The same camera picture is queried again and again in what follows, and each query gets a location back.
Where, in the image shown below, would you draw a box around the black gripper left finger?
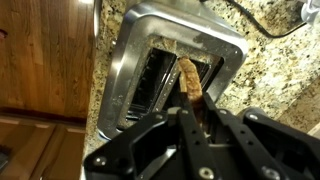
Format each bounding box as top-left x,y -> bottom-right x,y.
168,92 -> 223,180

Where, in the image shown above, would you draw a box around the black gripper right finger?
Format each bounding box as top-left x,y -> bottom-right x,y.
202,92 -> 292,180

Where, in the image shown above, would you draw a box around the round toasted bread slice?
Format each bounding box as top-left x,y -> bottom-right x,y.
177,55 -> 205,112

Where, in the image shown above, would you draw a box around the stainless steel two-slot toaster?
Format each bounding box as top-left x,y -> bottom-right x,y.
97,1 -> 250,141

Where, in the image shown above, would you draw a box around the clear drinking glass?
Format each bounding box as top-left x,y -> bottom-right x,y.
299,0 -> 320,26

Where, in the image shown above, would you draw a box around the wooden lower cabinet drawers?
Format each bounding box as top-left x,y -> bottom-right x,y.
0,109 -> 88,180

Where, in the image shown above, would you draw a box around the black toaster power cord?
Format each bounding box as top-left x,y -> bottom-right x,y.
226,0 -> 308,39

